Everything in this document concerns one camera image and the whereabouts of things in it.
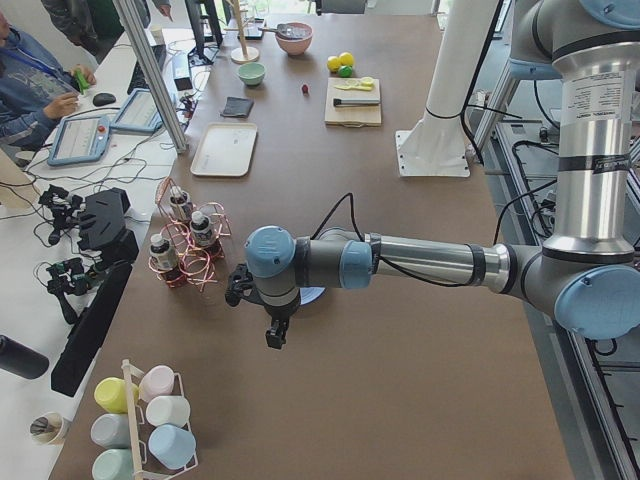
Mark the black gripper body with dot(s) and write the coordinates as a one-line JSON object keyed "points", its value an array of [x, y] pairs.
{"points": [[278, 313]]}

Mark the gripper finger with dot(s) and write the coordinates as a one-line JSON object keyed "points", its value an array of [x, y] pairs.
{"points": [[273, 338], [282, 331]]}

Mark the blue plate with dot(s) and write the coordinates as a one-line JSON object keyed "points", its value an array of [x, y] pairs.
{"points": [[310, 294]]}

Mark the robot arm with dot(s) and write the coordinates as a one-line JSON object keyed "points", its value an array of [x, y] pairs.
{"points": [[582, 276]]}

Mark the sauce bottle middle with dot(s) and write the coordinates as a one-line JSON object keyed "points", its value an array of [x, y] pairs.
{"points": [[201, 229]]}

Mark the sauce bottle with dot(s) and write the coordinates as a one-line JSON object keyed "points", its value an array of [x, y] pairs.
{"points": [[181, 204], [201, 229], [163, 253]]}

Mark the pink cup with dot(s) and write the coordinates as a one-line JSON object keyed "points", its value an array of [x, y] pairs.
{"points": [[158, 381]]}

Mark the sauce bottle front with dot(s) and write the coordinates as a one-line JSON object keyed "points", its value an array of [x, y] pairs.
{"points": [[163, 253]]}

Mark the white cup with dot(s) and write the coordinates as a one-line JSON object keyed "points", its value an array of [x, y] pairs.
{"points": [[168, 409]]}

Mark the light blue cup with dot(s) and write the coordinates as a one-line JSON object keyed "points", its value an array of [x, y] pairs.
{"points": [[174, 447]]}

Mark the sauce bottle back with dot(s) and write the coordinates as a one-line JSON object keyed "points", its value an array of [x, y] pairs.
{"points": [[181, 204]]}

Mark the yellow cup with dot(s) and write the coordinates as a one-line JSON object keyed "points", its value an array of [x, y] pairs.
{"points": [[111, 396]]}

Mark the cream rectangular tray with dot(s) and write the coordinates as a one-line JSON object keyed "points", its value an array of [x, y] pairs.
{"points": [[225, 150]]}

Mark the grey cup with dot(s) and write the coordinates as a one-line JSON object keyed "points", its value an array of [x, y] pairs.
{"points": [[111, 431]]}

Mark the white cup rack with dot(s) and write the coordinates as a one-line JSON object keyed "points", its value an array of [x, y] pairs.
{"points": [[145, 465]]}

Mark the black device stand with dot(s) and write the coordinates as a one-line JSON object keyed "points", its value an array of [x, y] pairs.
{"points": [[102, 226]]}

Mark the mint cup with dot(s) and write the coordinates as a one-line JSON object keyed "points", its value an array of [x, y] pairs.
{"points": [[113, 464]]}

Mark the dark grey folded cloth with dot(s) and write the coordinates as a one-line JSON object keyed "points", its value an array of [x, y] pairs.
{"points": [[237, 107]]}

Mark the knife on board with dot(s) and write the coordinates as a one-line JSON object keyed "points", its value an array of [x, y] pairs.
{"points": [[352, 102]]}

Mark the wooden cutting board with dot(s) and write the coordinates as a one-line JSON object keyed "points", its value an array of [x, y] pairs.
{"points": [[358, 88]]}

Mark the mint green bowl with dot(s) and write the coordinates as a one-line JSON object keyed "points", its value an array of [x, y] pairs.
{"points": [[252, 73]]}

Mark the teach pendant far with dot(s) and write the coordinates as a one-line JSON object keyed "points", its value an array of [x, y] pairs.
{"points": [[138, 115]]}

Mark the teach pendant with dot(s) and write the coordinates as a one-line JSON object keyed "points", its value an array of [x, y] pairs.
{"points": [[80, 140], [138, 115]]}

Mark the paper cup with utensils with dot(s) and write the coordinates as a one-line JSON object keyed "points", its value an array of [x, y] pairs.
{"points": [[49, 429]]}

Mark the green lime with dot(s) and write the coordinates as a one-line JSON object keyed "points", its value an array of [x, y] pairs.
{"points": [[345, 71]]}

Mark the yellow lemon left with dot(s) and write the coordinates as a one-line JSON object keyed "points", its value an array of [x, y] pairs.
{"points": [[333, 64]]}

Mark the wooden cup tree stand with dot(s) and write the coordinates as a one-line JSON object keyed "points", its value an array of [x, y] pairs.
{"points": [[244, 53]]}

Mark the teach pendant near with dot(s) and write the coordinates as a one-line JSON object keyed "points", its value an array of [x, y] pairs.
{"points": [[80, 140]]}

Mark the pink bowl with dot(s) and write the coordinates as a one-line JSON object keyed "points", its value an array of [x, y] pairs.
{"points": [[298, 46]]}

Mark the black computer mouse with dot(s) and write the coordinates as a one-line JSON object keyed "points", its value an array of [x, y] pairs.
{"points": [[103, 99]]}

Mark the metal ice scoop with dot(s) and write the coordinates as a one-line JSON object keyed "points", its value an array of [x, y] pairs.
{"points": [[288, 31]]}

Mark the seated person blue jacket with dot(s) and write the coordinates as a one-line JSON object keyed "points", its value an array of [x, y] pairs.
{"points": [[36, 91]]}

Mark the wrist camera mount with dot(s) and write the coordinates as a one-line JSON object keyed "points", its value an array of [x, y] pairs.
{"points": [[241, 286]]}

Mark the copper wire bottle rack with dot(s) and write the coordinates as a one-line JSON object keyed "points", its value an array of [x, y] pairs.
{"points": [[196, 264]]}

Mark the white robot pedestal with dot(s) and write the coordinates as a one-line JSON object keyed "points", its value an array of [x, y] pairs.
{"points": [[436, 145]]}

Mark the aluminium frame post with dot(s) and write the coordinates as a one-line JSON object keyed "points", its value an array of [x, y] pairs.
{"points": [[133, 26]]}

